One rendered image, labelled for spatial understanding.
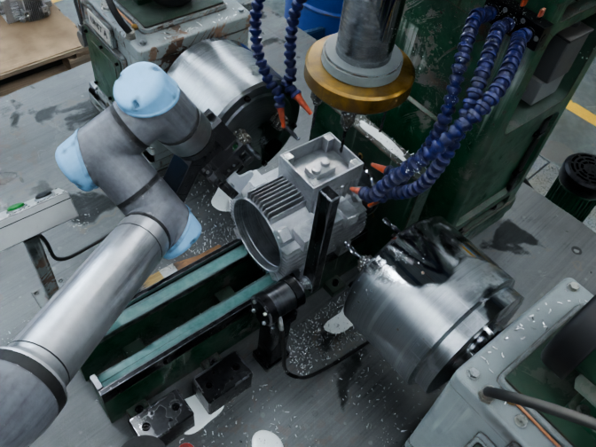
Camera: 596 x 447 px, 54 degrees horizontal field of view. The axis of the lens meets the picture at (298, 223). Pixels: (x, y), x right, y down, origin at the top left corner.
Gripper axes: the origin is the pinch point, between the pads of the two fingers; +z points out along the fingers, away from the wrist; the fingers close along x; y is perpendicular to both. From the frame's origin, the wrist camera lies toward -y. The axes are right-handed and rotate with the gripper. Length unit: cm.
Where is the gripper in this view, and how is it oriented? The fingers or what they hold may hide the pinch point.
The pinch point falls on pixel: (232, 193)
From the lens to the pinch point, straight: 108.9
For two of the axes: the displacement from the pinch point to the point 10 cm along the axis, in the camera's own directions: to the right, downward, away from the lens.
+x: -6.3, -6.4, 4.4
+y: 7.2, -7.0, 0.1
